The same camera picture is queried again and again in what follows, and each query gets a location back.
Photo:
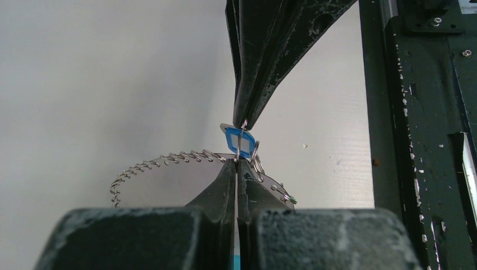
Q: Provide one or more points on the blue key tag with key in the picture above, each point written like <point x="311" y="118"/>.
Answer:
<point x="240" y="141"/>

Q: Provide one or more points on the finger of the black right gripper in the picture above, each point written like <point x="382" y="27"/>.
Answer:
<point x="256" y="32"/>
<point x="314" y="18"/>

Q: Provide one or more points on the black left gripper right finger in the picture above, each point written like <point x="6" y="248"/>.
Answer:
<point x="276" y="236"/>

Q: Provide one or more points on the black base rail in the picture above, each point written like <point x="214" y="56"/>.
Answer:
<point x="420" y="73"/>

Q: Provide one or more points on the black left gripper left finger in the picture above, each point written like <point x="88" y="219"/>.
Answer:
<point x="196" y="236"/>

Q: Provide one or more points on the green key tag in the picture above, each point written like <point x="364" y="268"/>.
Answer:
<point x="292" y="199"/>

